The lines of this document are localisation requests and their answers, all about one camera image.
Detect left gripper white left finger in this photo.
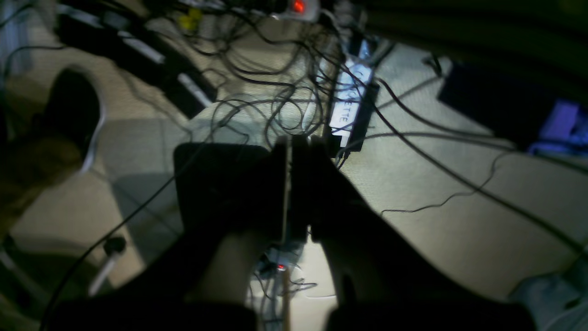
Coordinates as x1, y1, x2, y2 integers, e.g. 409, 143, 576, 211
46, 137, 290, 331

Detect white power strip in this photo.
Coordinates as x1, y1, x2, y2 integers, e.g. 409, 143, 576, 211
270, 0, 322, 23

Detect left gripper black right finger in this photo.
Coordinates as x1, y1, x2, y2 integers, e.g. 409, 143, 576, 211
292, 136, 536, 331

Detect black white labelled device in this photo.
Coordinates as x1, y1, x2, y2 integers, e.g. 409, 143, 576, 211
323, 38, 379, 158

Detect black box on floor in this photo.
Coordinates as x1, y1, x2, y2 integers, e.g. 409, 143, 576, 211
173, 143, 270, 233

